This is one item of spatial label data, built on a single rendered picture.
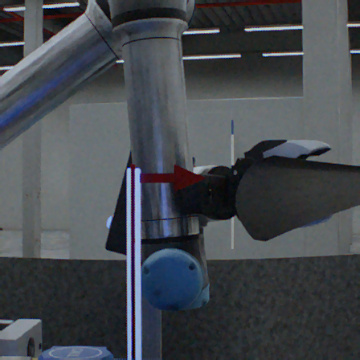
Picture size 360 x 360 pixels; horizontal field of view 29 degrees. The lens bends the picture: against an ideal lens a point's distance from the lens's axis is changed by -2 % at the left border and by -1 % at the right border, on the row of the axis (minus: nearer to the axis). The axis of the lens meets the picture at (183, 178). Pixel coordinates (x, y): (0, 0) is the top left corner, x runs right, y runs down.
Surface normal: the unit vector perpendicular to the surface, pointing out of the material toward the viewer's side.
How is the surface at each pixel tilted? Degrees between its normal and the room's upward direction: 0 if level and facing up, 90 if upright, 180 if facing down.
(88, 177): 90
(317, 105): 90
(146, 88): 91
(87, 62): 123
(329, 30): 90
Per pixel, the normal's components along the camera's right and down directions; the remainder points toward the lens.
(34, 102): 0.28, 0.43
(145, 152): -0.51, 0.03
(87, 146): -0.24, -0.02
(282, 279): 0.33, -0.02
